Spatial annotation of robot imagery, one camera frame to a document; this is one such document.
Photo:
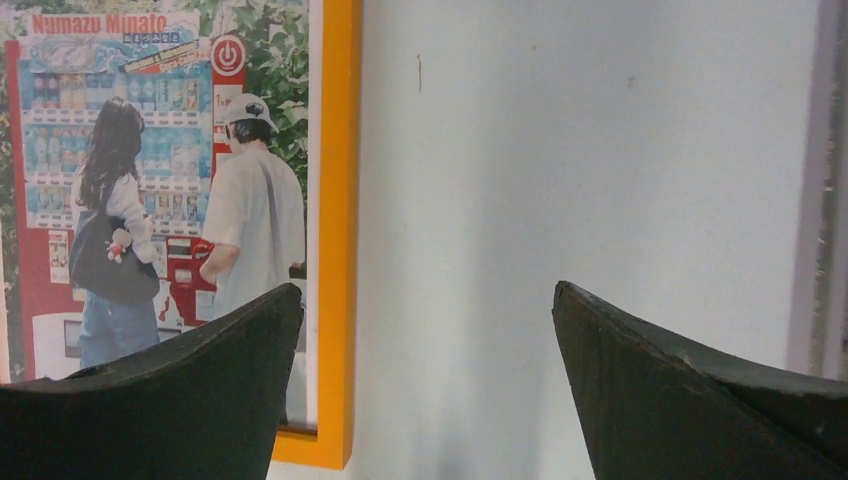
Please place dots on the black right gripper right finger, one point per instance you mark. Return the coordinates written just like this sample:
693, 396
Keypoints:
654, 404

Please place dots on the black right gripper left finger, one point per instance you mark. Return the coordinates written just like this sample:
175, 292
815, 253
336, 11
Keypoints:
205, 404

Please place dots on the orange wooden picture frame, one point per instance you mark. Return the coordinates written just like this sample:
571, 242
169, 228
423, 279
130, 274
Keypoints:
335, 40

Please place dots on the colourful printed photo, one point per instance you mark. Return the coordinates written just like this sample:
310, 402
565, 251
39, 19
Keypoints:
162, 167

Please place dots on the aluminium front rail frame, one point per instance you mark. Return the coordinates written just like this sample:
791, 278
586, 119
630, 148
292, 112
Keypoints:
818, 309

